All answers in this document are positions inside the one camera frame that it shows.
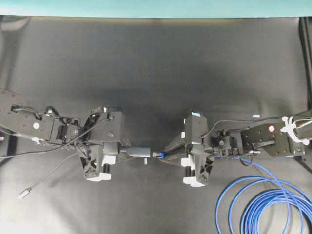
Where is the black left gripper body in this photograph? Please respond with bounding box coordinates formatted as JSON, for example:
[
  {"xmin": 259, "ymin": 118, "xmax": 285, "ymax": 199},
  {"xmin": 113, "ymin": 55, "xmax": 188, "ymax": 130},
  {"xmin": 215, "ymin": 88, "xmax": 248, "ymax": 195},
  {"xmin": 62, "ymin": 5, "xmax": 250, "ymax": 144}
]
[{"xmin": 78, "ymin": 142, "xmax": 117, "ymax": 182}]

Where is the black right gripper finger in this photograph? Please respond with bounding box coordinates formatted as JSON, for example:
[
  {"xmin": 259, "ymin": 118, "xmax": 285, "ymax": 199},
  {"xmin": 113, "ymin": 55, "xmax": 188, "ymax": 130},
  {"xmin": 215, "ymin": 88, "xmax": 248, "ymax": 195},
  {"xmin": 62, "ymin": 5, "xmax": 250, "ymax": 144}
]
[
  {"xmin": 164, "ymin": 133, "xmax": 185, "ymax": 153},
  {"xmin": 161, "ymin": 156, "xmax": 182, "ymax": 167}
]

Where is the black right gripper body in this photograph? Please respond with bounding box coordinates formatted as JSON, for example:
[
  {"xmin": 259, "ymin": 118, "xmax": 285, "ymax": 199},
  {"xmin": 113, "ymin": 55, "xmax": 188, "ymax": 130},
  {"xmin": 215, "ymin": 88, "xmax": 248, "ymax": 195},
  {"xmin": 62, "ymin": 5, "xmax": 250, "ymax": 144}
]
[{"xmin": 180, "ymin": 144, "xmax": 215, "ymax": 187}]

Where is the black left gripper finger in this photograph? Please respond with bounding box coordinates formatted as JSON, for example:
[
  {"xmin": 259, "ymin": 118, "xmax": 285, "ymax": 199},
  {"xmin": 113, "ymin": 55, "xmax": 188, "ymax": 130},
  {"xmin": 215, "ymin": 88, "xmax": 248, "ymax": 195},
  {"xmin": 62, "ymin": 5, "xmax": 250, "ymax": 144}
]
[
  {"xmin": 115, "ymin": 152, "xmax": 132, "ymax": 164},
  {"xmin": 119, "ymin": 136, "xmax": 132, "ymax": 153}
]

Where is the grey USB LAN hub adapter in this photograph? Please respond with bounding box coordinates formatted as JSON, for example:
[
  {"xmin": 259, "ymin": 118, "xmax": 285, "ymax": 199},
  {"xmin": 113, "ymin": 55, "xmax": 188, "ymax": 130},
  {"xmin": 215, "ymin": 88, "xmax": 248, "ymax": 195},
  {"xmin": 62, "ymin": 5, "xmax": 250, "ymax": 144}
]
[{"xmin": 18, "ymin": 147, "xmax": 151, "ymax": 200}]

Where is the blue LAN cable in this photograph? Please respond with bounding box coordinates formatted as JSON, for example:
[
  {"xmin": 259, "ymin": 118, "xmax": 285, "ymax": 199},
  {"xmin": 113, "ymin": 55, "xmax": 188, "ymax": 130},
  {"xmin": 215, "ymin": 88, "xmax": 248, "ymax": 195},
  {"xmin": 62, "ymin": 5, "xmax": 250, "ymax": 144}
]
[{"xmin": 152, "ymin": 151, "xmax": 312, "ymax": 234}]

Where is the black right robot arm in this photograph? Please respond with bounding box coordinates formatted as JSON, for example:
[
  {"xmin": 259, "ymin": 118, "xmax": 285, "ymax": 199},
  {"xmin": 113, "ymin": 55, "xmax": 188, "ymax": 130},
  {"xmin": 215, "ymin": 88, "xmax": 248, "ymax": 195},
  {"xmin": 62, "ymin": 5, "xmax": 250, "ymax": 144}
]
[{"xmin": 153, "ymin": 110, "xmax": 312, "ymax": 187}]

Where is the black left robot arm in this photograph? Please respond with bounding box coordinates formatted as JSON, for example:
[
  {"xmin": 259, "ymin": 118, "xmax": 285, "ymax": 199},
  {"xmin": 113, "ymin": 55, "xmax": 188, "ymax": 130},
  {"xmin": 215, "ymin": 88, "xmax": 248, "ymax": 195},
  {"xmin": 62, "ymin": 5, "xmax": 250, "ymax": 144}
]
[{"xmin": 0, "ymin": 89, "xmax": 134, "ymax": 182}]

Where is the black table mat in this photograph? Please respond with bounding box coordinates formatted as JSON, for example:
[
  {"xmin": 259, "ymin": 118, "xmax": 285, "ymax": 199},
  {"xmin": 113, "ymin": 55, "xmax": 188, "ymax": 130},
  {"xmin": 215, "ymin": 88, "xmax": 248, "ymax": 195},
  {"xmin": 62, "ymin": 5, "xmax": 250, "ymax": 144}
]
[{"xmin": 0, "ymin": 17, "xmax": 308, "ymax": 234}]

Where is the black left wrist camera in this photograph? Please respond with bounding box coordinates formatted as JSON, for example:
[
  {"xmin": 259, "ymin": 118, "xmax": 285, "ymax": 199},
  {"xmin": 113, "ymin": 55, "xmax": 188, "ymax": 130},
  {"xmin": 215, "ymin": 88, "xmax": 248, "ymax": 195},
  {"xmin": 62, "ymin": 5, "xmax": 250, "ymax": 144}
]
[{"xmin": 83, "ymin": 107, "xmax": 126, "ymax": 143}]

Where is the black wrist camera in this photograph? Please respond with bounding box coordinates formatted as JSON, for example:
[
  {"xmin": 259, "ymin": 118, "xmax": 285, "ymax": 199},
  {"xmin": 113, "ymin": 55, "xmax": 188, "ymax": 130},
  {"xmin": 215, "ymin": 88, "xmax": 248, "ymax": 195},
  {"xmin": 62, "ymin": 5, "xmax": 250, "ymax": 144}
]
[
  {"xmin": 83, "ymin": 107, "xmax": 126, "ymax": 143},
  {"xmin": 184, "ymin": 112, "xmax": 208, "ymax": 145}
]

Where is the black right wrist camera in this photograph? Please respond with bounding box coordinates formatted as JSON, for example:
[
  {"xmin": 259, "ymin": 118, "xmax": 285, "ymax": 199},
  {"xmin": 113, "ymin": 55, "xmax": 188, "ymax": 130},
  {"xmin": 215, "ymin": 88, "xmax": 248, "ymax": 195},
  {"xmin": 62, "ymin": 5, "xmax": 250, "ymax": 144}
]
[{"xmin": 184, "ymin": 112, "xmax": 208, "ymax": 145}]

